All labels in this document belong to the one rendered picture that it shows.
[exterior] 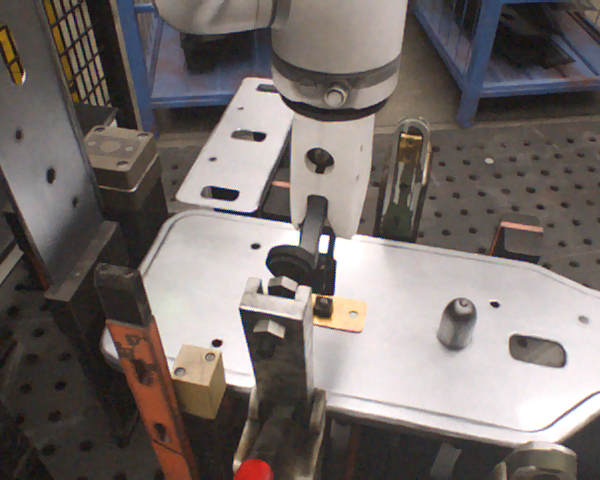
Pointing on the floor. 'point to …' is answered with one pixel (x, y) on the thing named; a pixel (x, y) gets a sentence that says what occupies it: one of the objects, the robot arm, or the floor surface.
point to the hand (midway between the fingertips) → (326, 244)
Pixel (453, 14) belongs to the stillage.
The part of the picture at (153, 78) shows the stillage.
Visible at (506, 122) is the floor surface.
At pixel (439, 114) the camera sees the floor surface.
